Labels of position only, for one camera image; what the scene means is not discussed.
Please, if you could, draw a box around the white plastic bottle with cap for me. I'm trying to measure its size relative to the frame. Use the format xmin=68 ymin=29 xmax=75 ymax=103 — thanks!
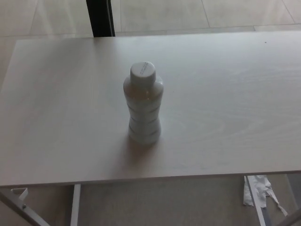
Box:
xmin=122 ymin=61 xmax=165 ymax=144

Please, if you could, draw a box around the white vertical table bar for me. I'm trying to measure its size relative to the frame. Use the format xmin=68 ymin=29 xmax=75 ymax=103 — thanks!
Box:
xmin=70 ymin=184 xmax=82 ymax=226

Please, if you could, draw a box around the torn white paper strip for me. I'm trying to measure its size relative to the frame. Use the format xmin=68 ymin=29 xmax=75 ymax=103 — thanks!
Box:
xmin=243 ymin=174 xmax=289 ymax=217

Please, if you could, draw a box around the grey diagonal table leg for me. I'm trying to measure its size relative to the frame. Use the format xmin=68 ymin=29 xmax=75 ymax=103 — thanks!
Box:
xmin=279 ymin=207 xmax=301 ymax=226
xmin=0 ymin=190 xmax=51 ymax=226

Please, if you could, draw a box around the black vertical post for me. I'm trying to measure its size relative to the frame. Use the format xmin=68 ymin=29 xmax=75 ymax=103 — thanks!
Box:
xmin=86 ymin=0 xmax=116 ymax=38

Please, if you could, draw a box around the white grey table frame bar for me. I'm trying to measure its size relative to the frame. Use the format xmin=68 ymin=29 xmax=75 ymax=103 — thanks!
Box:
xmin=244 ymin=175 xmax=271 ymax=226

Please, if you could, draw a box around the white metal table bracket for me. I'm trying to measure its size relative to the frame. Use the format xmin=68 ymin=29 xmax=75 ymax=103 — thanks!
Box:
xmin=10 ymin=187 xmax=29 ymax=202

